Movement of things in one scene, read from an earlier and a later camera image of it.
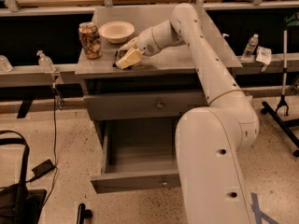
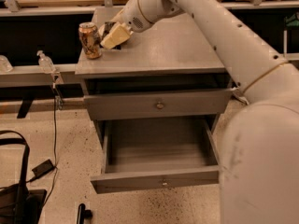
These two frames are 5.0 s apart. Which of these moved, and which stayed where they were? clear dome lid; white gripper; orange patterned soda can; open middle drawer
Moved: white gripper
Stayed: orange patterned soda can; open middle drawer; clear dome lid
